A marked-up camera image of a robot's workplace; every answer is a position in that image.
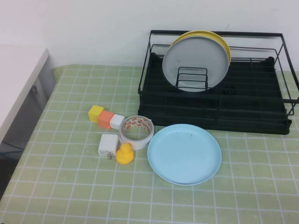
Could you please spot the light blue plate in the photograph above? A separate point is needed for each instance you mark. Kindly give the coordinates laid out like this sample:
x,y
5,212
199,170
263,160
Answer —
x,y
184,156

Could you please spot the grey plate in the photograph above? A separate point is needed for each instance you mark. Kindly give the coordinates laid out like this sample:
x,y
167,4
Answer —
x,y
194,53

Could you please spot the yellow plate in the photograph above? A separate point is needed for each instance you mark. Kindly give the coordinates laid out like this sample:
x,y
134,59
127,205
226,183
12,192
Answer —
x,y
210,33

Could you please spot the white cube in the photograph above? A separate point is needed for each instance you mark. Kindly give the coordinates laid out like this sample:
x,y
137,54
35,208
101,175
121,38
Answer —
x,y
116,121

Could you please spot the white tape roll red print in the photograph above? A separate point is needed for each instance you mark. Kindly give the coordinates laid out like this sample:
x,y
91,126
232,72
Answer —
x,y
136,144

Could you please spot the orange cube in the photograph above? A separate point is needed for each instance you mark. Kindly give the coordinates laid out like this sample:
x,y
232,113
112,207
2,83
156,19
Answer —
x,y
105,119

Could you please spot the yellow rubber duck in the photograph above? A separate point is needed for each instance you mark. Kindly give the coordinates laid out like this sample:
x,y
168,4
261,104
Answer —
x,y
125,157

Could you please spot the white power adapter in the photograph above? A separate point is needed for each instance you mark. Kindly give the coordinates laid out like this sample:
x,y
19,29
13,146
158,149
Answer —
x,y
107,144

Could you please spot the yellow cube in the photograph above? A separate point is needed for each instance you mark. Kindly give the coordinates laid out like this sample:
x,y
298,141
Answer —
x,y
95,113

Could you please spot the green checked tablecloth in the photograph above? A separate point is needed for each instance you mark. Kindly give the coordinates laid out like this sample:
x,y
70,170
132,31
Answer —
x,y
70,186

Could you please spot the small metal cabinet latch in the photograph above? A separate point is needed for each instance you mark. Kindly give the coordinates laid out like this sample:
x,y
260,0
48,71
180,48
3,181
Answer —
x,y
35,89

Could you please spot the white side cabinet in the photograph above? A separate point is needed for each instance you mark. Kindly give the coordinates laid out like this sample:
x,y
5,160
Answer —
x,y
18,77

